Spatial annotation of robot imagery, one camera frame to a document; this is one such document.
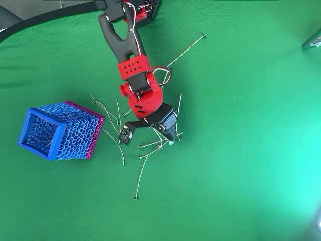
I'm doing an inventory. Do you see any red white wrist cable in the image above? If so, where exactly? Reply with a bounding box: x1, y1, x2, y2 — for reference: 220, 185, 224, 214
151, 65, 173, 87

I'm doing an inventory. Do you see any wrist camera board on bracket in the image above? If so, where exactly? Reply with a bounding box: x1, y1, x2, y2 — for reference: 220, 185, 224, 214
117, 117, 152, 147

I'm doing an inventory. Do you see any black table edge strip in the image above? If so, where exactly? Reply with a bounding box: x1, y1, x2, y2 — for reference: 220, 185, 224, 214
0, 4, 107, 44

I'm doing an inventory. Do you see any chrome metal tube stand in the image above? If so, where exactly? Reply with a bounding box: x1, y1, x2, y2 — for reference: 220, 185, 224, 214
301, 28, 321, 50

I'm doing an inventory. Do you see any blue magenta mesh basket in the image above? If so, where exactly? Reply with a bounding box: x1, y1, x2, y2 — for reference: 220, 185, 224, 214
17, 100, 105, 161

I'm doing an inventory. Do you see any white forearm cable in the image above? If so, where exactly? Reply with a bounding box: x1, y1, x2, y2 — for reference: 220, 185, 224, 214
121, 1, 142, 55

